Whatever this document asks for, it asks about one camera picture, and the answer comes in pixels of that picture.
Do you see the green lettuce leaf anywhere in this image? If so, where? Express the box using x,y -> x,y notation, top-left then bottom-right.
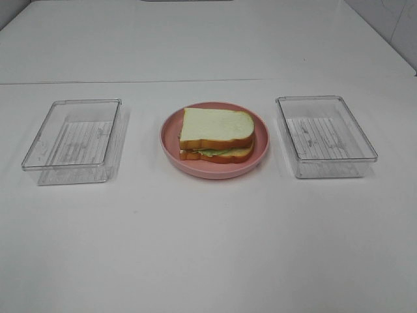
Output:
191,149 -> 233,157

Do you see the bread slice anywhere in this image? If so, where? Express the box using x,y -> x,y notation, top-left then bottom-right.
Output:
179,142 -> 255,164
179,108 -> 255,150

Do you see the pink round plate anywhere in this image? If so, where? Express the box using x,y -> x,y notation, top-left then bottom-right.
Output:
160,102 -> 270,179

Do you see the clear right bread tray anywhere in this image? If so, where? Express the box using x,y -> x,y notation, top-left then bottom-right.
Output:
276,95 -> 378,179

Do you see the clear left ingredient tray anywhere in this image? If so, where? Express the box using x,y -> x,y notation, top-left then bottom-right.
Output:
21,99 -> 125,186

